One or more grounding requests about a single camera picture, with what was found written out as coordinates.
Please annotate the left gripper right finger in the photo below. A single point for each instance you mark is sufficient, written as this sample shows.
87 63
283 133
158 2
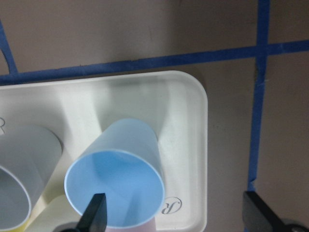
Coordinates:
257 216

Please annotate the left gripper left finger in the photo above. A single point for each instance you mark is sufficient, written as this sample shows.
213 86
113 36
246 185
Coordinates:
94 218

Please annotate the light blue cup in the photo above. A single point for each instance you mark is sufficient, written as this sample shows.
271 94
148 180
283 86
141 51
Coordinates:
124 164

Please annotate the cream white cup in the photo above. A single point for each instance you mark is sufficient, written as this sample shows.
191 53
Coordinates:
57 216

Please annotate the pink cup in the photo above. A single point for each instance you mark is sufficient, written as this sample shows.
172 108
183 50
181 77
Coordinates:
149 226

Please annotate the yellow cup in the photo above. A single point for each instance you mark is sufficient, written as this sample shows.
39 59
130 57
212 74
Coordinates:
23 227

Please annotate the grey cup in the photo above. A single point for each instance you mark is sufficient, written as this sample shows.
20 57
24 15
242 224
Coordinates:
28 157

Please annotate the cream serving tray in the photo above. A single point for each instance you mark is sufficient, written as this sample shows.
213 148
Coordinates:
173 103

